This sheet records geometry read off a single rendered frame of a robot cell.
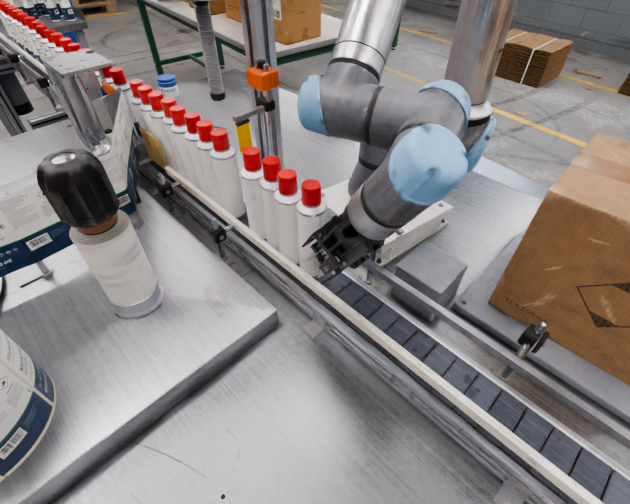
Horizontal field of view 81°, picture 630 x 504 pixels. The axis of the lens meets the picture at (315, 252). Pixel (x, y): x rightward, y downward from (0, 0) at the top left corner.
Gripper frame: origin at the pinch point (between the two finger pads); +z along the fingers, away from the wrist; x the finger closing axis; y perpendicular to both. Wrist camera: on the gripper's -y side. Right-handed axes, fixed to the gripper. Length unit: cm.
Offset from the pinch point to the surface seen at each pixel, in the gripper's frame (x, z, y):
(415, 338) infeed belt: 20.2, -5.3, -1.5
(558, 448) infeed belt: 41.0, -17.2, -1.0
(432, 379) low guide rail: 24.2, -11.5, 4.8
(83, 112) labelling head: -65, 26, 14
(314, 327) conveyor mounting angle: 8.8, 6.8, 7.2
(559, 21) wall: -78, 126, -546
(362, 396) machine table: 21.9, -0.5, 10.8
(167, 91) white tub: -93, 62, -26
